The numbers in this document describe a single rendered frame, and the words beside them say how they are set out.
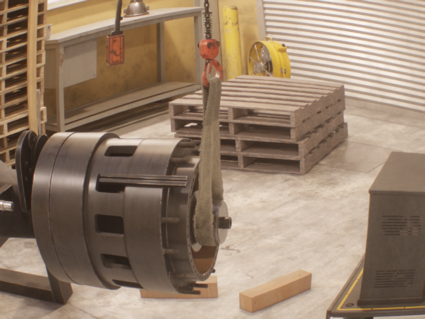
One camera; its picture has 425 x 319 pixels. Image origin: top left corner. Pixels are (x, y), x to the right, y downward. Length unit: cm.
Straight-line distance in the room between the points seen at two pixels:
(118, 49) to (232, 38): 640
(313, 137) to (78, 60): 235
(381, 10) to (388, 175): 502
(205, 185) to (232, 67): 638
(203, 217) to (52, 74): 485
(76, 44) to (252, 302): 404
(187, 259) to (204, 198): 20
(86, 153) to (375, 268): 121
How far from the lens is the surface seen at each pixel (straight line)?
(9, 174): 295
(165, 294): 408
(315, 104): 629
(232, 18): 882
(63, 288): 402
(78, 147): 264
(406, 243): 297
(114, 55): 248
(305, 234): 489
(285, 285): 395
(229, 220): 264
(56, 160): 262
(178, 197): 249
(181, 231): 248
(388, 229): 296
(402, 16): 787
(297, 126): 602
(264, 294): 387
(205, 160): 253
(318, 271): 432
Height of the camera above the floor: 174
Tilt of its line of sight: 15 degrees down
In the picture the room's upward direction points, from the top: 3 degrees counter-clockwise
